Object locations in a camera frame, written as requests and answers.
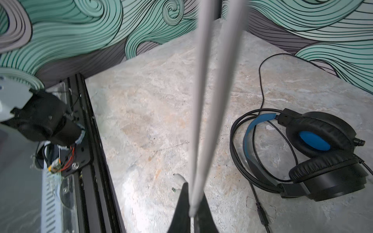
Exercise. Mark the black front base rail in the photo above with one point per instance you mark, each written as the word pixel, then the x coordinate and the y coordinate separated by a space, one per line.
pixel 96 202

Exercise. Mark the black gaming headphones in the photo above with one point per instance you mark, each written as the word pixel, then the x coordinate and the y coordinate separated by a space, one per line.
pixel 332 169

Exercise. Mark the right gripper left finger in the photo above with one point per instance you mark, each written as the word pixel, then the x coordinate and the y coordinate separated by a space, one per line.
pixel 181 220

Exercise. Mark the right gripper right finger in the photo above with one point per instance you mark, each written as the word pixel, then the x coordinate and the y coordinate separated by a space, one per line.
pixel 203 221

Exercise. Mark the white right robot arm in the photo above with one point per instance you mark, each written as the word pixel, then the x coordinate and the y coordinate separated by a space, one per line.
pixel 47 119

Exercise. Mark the white slotted cable duct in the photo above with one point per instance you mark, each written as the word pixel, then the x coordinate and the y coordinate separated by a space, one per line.
pixel 51 210

